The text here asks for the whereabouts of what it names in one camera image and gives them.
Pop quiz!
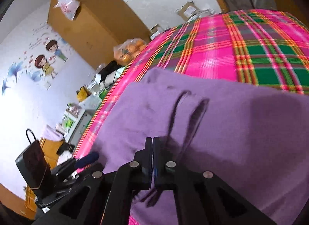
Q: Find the black folded cloth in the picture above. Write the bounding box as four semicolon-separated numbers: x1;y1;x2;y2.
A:
99;60;122;82

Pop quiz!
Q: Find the bag of oranges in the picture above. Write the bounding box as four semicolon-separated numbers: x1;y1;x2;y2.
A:
113;38;147;66

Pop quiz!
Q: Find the white carton box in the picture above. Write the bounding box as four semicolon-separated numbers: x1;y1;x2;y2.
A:
150;24;165;41

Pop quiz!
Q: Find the white plastic bag on wardrobe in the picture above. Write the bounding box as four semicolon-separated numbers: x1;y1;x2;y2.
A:
54;0;80;21

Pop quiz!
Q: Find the yellow shopping bag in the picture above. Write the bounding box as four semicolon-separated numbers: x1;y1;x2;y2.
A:
76;86;91;102

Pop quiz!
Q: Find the cartoon couple wall sticker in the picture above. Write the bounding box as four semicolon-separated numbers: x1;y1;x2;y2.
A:
34;40;68;79

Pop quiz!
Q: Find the wooden wardrobe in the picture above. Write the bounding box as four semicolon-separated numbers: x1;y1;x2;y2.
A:
47;0;150;68

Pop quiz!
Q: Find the cardboard box with label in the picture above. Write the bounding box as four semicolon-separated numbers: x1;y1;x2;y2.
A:
175;2;199;21

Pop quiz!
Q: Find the grey drawer cabinet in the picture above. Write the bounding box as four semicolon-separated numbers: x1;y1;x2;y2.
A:
62;108;93;146

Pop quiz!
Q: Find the purple knit sweater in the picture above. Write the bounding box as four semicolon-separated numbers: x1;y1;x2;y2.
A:
92;68;308;224

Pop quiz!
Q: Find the pink plaid bed cover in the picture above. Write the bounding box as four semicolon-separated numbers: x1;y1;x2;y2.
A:
74;9;308;158

